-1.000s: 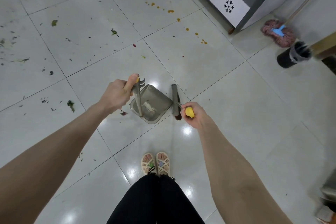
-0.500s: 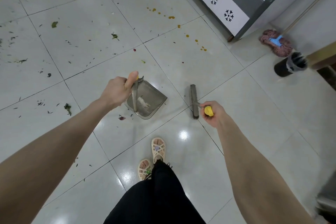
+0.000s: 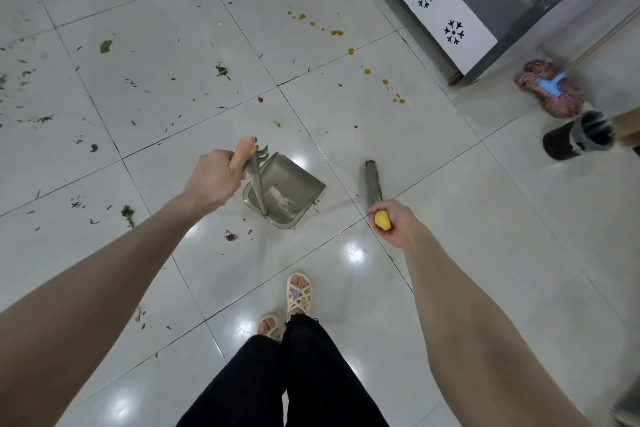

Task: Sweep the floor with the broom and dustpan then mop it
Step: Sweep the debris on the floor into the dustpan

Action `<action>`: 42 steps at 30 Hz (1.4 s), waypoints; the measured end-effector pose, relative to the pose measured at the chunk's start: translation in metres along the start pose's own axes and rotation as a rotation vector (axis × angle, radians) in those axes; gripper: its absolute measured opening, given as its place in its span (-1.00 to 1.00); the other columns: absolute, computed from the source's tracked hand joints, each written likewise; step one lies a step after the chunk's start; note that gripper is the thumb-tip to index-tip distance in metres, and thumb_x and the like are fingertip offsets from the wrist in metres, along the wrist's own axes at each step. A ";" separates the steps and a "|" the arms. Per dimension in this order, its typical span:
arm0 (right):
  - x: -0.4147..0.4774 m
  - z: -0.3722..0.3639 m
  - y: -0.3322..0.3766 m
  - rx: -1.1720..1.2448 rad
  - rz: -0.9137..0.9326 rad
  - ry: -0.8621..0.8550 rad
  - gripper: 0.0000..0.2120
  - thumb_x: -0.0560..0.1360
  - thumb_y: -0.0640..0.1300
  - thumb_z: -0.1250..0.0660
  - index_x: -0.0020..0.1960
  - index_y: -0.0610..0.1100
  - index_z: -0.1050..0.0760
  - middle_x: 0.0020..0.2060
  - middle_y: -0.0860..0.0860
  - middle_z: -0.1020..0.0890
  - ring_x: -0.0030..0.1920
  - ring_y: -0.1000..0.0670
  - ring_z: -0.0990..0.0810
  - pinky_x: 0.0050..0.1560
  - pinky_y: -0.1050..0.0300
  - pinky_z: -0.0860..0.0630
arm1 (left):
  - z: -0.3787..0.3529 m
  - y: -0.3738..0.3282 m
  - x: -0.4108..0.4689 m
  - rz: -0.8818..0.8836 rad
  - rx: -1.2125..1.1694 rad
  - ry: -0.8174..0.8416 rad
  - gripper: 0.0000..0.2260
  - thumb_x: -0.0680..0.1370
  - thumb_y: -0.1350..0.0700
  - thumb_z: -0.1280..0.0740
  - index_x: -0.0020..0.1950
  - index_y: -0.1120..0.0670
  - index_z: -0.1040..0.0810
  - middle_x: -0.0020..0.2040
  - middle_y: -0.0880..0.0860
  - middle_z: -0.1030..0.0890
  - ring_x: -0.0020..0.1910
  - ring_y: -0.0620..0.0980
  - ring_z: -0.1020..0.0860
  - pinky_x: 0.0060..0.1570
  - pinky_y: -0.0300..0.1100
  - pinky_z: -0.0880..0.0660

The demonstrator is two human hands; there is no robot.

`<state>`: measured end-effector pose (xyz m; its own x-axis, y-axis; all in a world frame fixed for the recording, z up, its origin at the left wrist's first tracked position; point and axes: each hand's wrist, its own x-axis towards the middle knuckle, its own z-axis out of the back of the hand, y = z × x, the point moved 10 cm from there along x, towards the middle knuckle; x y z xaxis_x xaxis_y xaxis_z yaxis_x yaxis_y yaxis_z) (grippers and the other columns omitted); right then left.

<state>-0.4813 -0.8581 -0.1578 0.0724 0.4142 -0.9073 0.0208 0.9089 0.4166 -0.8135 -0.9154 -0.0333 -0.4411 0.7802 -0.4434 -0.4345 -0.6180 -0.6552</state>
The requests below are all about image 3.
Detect person's left hand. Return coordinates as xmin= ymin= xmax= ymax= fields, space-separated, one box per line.
xmin=181 ymin=136 xmax=259 ymax=220

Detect person's right hand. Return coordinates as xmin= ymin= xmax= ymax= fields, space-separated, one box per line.
xmin=367 ymin=199 xmax=426 ymax=248

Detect grey broom with yellow cap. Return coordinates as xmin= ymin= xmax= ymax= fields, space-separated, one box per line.
xmin=363 ymin=159 xmax=393 ymax=232

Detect grey dustpan with yellow-tipped handle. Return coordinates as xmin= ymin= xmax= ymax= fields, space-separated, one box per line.
xmin=242 ymin=139 xmax=327 ymax=231

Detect leaf debris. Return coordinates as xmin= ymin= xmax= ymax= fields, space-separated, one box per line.
xmin=0 ymin=0 xmax=361 ymax=332

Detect person's left forearm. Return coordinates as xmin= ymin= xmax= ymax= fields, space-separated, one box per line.
xmin=0 ymin=193 xmax=206 ymax=427

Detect person's right forearm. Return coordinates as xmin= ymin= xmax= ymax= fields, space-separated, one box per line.
xmin=399 ymin=229 xmax=593 ymax=427

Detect person's right beige sandal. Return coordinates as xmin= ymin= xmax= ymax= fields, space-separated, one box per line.
xmin=285 ymin=271 xmax=315 ymax=320

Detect person's beige sandal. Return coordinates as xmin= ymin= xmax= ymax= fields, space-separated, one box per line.
xmin=285 ymin=271 xmax=315 ymax=320
xmin=257 ymin=314 xmax=286 ymax=342

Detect person's left beige sandal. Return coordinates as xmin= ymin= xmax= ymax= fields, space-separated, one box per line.
xmin=257 ymin=314 xmax=286 ymax=342

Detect black trash bin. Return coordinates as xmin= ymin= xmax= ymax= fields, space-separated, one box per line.
xmin=542 ymin=110 xmax=617 ymax=161

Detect person's black trousers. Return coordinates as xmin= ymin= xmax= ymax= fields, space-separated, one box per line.
xmin=175 ymin=314 xmax=391 ymax=427

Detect orange liquid spill drops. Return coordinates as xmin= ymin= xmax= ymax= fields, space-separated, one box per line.
xmin=286 ymin=10 xmax=407 ymax=106

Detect pink string mop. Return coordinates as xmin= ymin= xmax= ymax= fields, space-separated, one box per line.
xmin=513 ymin=6 xmax=640 ymax=120

